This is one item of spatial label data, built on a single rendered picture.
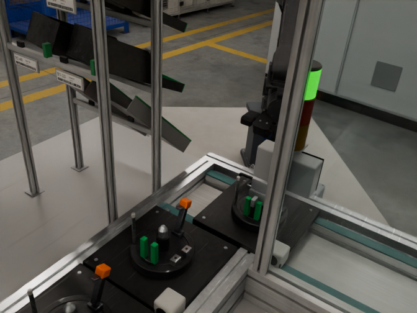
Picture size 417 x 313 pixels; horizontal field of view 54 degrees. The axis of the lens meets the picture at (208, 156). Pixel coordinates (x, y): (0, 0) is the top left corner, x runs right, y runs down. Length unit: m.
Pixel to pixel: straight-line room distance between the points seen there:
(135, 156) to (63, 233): 0.42
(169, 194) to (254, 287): 0.33
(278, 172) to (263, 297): 0.32
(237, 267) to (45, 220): 0.56
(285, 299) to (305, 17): 0.57
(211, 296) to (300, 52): 0.50
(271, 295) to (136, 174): 0.63
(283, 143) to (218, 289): 0.34
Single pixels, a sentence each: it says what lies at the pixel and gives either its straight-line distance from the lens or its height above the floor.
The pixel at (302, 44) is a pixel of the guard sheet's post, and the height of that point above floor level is 1.45.
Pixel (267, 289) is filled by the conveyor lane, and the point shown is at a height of 0.93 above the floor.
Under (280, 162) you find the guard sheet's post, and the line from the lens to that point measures 0.76.
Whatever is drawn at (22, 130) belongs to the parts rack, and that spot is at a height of 1.08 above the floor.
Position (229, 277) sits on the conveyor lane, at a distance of 0.91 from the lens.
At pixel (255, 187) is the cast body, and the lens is 0.99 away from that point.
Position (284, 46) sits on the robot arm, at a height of 1.32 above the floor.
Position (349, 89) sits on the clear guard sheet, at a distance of 0.67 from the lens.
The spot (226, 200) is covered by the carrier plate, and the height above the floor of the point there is 0.97.
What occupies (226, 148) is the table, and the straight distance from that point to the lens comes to 1.53.
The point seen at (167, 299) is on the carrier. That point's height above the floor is 0.99.
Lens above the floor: 1.64
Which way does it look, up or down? 32 degrees down
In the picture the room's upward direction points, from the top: 5 degrees clockwise
